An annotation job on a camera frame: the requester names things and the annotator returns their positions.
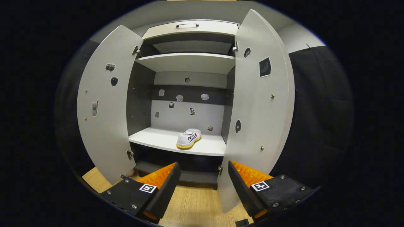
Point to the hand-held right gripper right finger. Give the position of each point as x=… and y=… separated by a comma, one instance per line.
x=243, y=192

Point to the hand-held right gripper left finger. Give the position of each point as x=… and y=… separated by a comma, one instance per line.
x=164, y=192

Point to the white canvas shoe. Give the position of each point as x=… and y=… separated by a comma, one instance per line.
x=188, y=138

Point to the white cabinet door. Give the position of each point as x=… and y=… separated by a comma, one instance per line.
x=258, y=126
x=104, y=132

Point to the small black block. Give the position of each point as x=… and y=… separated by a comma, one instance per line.
x=241, y=223

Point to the black backdrop cloth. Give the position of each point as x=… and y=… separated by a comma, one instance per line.
x=315, y=110

